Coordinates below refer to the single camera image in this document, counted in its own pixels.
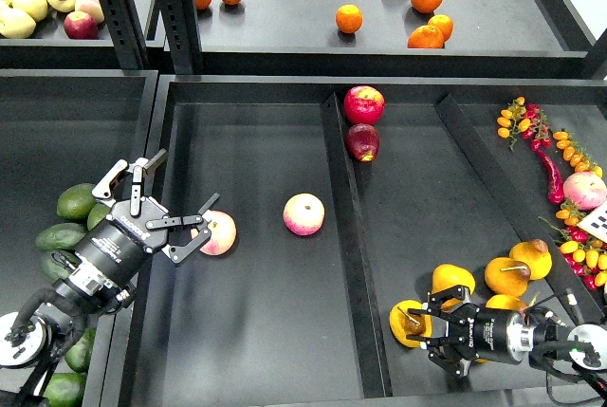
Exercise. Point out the cherry tomato bunch upper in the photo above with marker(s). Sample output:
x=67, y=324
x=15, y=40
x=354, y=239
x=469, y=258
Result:
x=526, y=121

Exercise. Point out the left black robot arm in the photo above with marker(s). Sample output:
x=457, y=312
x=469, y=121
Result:
x=54, y=319

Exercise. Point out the black left tray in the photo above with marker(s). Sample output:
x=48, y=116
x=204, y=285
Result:
x=58, y=129

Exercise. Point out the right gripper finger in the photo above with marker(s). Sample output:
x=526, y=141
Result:
x=450, y=353
x=434, y=306

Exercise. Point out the green avocado top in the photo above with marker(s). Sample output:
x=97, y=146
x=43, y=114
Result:
x=76, y=202

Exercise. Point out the cherry tomato bunch lower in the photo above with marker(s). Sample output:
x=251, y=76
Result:
x=584, y=253

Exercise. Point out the green avocado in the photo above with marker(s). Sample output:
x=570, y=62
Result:
x=76, y=202
x=78, y=357

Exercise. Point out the pink apple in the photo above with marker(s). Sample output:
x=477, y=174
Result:
x=223, y=234
x=303, y=214

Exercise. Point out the cherry tomato bunch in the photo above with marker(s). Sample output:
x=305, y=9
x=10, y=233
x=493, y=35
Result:
x=526, y=121
x=584, y=253

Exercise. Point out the black centre tray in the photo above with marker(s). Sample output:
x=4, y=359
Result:
x=289, y=320

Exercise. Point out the pink apple right tray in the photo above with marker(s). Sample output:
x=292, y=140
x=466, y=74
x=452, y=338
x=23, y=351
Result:
x=585, y=189

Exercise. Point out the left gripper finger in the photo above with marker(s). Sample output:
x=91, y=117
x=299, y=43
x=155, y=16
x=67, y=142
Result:
x=160, y=229
x=138, y=170

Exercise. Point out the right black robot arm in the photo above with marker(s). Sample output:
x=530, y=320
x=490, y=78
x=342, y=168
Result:
x=573, y=354

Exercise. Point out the dark red apple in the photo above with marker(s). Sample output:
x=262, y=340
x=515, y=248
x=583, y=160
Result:
x=362, y=142

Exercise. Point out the orange on shelf centre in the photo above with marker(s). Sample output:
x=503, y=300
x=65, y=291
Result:
x=349, y=18

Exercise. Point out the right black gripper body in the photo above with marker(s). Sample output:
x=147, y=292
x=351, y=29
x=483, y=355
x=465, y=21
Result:
x=491, y=334

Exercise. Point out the black tray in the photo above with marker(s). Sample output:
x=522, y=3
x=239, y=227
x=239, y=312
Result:
x=289, y=320
x=58, y=129

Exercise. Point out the pink apple left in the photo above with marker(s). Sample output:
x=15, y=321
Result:
x=223, y=234

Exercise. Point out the red apple on shelf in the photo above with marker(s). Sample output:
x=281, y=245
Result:
x=80, y=25

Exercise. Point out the red chili pepper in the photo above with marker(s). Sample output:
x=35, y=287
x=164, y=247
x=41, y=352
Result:
x=555, y=193

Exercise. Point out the pink apple centre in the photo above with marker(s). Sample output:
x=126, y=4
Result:
x=303, y=214

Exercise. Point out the checkered marker card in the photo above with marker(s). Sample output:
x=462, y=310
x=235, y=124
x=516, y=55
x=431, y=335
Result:
x=594, y=223

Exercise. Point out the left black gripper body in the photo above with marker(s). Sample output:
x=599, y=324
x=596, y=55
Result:
x=118, y=247

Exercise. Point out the bright red apple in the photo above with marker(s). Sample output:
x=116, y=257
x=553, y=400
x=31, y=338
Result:
x=363, y=104

